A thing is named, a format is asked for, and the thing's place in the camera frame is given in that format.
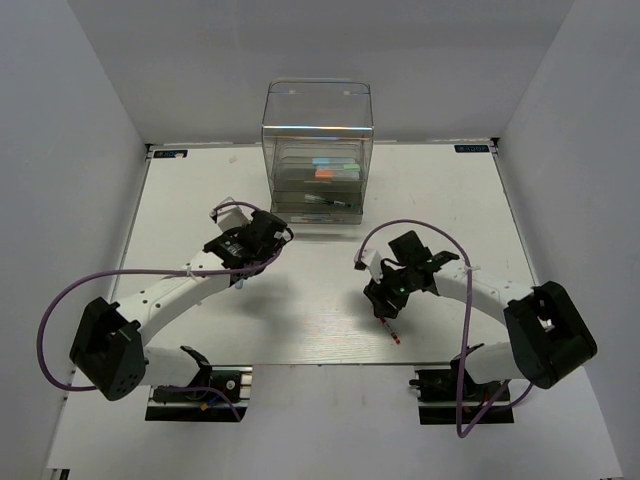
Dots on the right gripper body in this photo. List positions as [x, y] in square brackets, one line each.
[399, 280]

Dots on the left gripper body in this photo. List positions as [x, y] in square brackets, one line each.
[264, 258]

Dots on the red gel pen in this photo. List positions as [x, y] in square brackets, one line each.
[390, 330]

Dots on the purple gel pen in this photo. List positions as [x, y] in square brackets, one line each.
[312, 219]

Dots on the green gel pen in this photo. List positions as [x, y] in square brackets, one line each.
[324, 201]

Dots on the orange cap highlighter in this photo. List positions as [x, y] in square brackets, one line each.
[337, 175]

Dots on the blue cap highlighter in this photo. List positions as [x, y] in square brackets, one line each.
[325, 161]

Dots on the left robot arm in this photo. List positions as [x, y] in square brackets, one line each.
[112, 346]

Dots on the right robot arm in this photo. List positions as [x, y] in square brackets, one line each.
[547, 337]

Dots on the left table label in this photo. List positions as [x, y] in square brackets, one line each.
[170, 154]

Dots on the table label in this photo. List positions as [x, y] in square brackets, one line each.
[170, 154]
[471, 148]

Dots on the clear plastic drawer organizer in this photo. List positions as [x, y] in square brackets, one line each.
[305, 118]

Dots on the right table label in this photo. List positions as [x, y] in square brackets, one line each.
[471, 148]

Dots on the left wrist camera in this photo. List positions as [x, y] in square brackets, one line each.
[228, 214]

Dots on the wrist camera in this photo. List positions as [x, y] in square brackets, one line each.
[369, 260]
[228, 214]

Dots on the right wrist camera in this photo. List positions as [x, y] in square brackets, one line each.
[369, 260]

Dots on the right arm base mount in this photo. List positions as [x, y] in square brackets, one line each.
[436, 390]

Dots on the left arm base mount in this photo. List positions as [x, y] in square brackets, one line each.
[221, 397]

